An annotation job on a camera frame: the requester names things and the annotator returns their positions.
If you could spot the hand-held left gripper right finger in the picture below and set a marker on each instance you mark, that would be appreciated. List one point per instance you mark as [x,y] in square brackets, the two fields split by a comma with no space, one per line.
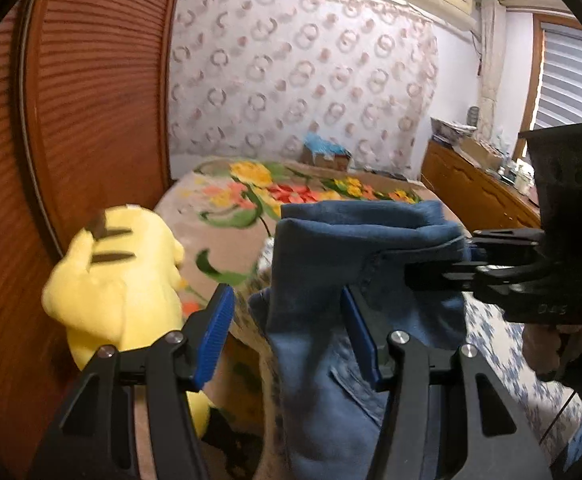
[358,330]

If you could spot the wooden louvered wardrobe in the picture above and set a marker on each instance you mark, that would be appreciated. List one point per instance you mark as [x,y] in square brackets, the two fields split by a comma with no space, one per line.
[71,110]

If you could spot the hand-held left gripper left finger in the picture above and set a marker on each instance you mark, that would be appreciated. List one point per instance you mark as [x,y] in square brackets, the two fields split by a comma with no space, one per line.
[216,330]

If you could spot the yellow plush toy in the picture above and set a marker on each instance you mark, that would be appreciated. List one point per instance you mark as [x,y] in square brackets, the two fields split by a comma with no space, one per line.
[116,290]

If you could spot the wooden dresser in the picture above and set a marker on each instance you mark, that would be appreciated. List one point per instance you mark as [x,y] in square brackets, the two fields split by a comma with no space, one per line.
[471,190]

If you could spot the person's right hand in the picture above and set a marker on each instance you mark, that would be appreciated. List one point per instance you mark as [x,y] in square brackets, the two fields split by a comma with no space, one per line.
[541,350]

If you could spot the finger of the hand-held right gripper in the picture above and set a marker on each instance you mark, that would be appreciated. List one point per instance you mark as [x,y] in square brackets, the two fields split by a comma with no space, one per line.
[441,275]
[506,242]

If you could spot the brown box with blue cloth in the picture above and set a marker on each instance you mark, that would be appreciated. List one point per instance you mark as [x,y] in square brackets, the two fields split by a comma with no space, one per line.
[323,144]

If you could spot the striped window blind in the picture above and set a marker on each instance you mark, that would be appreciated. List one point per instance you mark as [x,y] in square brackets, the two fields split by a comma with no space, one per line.
[571,85]

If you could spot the beige flowered blanket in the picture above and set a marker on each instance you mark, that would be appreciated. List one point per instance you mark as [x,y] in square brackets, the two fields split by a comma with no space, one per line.
[191,240]

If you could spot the small brown cardboard box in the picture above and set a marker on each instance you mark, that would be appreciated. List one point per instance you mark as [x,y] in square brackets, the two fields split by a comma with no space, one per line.
[333,160]

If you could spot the open cardboard box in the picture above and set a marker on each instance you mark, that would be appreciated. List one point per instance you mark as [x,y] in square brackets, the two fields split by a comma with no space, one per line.
[481,152]

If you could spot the beige lace curtain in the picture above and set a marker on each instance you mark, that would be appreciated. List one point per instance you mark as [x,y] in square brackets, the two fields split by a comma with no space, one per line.
[491,60]

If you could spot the blue denim pants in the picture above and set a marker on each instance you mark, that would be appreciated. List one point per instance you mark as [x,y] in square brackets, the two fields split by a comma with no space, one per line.
[311,360]

